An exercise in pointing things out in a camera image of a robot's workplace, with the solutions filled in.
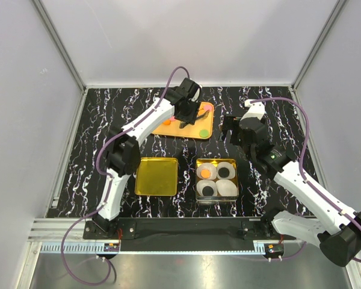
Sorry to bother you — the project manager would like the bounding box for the black sandwich cookie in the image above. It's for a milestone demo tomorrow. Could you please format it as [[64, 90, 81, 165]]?
[[202, 185, 215, 197], [218, 167, 230, 179]]

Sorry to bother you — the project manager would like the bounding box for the gold tin lid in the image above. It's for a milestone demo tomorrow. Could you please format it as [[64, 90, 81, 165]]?
[[135, 157, 178, 197]]

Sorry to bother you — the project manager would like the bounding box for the gold cookie tin box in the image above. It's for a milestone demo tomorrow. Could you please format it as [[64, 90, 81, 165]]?
[[196, 158, 239, 205]]

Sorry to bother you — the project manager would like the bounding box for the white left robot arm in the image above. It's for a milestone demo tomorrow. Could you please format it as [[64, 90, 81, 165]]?
[[92, 78, 202, 238]]

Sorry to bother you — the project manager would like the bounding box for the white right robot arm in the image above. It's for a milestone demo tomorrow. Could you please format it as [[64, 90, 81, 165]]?
[[221, 99, 361, 267]]

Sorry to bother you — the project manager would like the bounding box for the yellow plastic tray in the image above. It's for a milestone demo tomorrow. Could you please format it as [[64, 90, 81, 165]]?
[[152, 102, 214, 140]]

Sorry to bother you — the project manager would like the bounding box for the green embossed round cookie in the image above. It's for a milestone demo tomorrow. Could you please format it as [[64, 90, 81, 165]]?
[[199, 129, 209, 138]]

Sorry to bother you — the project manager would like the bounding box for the white paper cup rear-right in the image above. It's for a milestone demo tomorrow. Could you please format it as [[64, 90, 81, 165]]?
[[217, 161, 236, 179]]

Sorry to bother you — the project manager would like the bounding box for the white paper cup rear-left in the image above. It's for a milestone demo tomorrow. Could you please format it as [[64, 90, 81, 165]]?
[[196, 163, 217, 180]]

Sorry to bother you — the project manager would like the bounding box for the white paper cup front-right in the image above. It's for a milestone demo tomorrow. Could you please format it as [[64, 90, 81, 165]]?
[[216, 179, 238, 197]]

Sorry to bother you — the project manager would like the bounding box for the white paper cup front-left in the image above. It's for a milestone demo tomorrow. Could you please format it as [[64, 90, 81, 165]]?
[[196, 180, 217, 197]]

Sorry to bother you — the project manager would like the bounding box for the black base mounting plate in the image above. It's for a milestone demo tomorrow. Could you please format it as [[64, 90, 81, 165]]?
[[83, 217, 280, 253]]

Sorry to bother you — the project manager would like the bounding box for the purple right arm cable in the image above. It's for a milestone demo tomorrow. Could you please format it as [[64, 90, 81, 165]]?
[[237, 96, 361, 262]]

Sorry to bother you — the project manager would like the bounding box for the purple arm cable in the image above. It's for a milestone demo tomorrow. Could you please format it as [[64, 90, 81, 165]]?
[[61, 66, 190, 287], [237, 96, 361, 262]]

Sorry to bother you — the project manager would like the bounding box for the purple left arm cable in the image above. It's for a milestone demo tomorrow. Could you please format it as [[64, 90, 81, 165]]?
[[61, 66, 190, 287]]

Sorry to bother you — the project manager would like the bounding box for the aluminium frame rail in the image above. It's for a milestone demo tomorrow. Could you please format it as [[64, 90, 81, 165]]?
[[27, 218, 120, 255]]

